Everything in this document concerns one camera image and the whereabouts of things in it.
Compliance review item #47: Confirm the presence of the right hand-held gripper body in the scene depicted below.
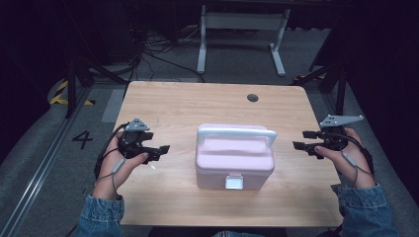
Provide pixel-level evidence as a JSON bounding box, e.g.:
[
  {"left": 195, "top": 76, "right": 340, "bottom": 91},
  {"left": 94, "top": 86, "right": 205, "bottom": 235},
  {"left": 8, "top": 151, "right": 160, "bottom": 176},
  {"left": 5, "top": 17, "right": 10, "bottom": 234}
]
[{"left": 315, "top": 114, "right": 366, "bottom": 152}]

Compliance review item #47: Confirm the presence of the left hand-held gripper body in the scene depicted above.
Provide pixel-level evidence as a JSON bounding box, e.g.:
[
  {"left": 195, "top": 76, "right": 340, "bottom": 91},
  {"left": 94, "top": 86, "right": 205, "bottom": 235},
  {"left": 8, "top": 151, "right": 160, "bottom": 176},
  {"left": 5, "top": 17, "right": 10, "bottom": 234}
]
[{"left": 117, "top": 117, "right": 156, "bottom": 162}]

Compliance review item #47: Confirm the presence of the pink box with white handle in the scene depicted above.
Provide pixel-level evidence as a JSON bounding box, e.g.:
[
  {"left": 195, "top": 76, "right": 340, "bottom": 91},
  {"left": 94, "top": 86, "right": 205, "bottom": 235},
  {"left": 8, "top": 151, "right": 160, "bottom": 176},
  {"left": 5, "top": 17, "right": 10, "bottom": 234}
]
[{"left": 194, "top": 122, "right": 279, "bottom": 192}]

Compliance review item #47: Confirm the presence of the person's right hand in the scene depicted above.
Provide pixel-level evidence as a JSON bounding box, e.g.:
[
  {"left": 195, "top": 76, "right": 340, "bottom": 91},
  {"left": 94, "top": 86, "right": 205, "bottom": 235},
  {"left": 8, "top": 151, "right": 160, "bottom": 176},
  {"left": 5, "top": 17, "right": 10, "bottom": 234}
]
[{"left": 313, "top": 126, "right": 377, "bottom": 190}]

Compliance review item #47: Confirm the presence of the person's left hand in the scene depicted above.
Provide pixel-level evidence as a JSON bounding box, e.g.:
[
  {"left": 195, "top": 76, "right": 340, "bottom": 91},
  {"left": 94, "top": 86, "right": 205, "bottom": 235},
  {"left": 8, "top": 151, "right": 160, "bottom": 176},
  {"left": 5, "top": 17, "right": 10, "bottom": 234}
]
[{"left": 92, "top": 130, "right": 150, "bottom": 201}]

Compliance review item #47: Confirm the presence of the black tripod stand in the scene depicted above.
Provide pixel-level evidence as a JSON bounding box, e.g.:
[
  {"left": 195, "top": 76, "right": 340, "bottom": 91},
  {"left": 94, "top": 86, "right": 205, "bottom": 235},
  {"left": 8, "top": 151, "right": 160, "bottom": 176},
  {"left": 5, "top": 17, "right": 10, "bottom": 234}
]
[
  {"left": 291, "top": 61, "right": 351, "bottom": 117},
  {"left": 64, "top": 53, "right": 128, "bottom": 119}
]

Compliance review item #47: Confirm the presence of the yellow black hazard tape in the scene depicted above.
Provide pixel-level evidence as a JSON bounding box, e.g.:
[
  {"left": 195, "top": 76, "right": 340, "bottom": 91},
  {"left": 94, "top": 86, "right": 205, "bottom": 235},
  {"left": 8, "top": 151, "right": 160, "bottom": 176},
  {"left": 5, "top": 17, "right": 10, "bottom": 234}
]
[{"left": 48, "top": 80, "right": 97, "bottom": 107}]

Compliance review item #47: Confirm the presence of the person's lap in jeans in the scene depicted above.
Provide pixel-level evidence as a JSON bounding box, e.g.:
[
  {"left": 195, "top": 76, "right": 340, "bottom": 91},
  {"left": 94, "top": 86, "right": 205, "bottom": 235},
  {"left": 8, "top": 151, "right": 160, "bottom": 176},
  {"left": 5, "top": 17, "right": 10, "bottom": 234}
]
[{"left": 147, "top": 226, "right": 289, "bottom": 237}]

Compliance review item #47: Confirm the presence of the black cable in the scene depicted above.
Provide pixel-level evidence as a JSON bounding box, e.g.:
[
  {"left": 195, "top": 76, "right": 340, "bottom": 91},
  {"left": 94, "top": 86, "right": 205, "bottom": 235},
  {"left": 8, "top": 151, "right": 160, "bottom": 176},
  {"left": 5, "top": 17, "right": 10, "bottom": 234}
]
[
  {"left": 340, "top": 132, "right": 376, "bottom": 176},
  {"left": 93, "top": 121, "right": 130, "bottom": 181}
]

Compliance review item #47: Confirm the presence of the grey cable with connector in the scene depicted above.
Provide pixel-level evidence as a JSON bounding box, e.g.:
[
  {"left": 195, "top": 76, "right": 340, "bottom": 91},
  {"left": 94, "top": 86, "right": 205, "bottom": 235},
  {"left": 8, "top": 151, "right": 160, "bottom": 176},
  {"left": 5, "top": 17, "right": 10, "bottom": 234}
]
[
  {"left": 341, "top": 150, "right": 376, "bottom": 187},
  {"left": 94, "top": 157, "right": 126, "bottom": 196}
]

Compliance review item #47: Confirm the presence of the tangle of black floor cables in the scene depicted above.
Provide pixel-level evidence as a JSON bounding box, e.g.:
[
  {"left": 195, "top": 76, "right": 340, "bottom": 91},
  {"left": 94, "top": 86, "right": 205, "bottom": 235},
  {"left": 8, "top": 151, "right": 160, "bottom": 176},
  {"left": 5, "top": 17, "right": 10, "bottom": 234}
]
[{"left": 122, "top": 23, "right": 206, "bottom": 100}]

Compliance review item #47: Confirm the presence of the metal floor rail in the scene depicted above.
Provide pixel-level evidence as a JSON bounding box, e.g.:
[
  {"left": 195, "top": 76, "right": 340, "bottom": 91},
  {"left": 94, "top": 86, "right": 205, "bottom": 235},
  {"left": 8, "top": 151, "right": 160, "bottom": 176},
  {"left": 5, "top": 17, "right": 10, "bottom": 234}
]
[{"left": 0, "top": 88, "right": 94, "bottom": 237}]

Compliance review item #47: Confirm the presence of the white metal desk frame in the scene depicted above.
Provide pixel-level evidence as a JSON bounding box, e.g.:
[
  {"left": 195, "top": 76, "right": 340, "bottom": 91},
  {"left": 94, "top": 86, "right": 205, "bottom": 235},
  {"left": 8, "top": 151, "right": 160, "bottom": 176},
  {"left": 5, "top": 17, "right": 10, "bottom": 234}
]
[{"left": 196, "top": 4, "right": 292, "bottom": 78}]

